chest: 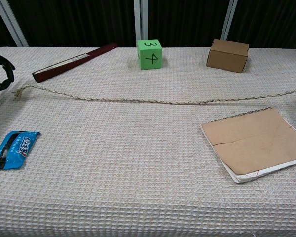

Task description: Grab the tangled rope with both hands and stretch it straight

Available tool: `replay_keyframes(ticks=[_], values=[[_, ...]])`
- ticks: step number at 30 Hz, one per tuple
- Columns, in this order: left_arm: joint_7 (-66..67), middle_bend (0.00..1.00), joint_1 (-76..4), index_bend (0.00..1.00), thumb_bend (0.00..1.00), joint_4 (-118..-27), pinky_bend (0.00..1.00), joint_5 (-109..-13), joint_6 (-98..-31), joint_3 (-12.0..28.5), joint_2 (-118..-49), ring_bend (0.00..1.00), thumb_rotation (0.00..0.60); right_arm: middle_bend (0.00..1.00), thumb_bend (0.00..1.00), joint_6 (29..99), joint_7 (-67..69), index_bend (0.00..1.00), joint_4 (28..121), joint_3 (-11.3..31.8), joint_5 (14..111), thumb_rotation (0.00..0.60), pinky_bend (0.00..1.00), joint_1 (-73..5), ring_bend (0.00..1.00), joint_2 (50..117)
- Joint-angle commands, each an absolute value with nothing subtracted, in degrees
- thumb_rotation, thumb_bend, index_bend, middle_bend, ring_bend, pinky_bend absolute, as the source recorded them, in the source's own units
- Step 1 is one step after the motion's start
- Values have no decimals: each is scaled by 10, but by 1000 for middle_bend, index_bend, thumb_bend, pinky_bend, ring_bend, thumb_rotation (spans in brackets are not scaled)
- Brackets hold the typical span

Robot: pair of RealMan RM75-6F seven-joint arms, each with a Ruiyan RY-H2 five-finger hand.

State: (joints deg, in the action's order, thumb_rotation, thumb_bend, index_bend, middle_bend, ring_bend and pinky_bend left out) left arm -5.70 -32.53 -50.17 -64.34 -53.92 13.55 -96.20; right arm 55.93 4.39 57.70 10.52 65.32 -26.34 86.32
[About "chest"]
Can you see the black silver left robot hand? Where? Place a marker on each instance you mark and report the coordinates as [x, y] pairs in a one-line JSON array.
[[10, 75]]

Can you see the dark red folded fan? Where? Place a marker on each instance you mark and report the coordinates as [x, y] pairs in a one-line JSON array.
[[64, 65]]

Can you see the blue snack packet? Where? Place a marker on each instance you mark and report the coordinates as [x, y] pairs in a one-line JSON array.
[[12, 150]]

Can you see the beige waffle weave tablecloth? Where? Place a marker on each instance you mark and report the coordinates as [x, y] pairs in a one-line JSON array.
[[113, 160]]

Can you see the green numbered foam cube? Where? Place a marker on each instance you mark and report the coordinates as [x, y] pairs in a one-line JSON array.
[[150, 58]]

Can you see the small closed cardboard box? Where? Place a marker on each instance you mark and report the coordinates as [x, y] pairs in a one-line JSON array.
[[227, 59]]

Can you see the brown cover spiral notebook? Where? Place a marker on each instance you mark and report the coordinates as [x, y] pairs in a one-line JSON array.
[[251, 140]]

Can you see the white partition post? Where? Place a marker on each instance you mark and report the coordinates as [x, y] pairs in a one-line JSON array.
[[11, 22], [141, 22], [229, 22]]

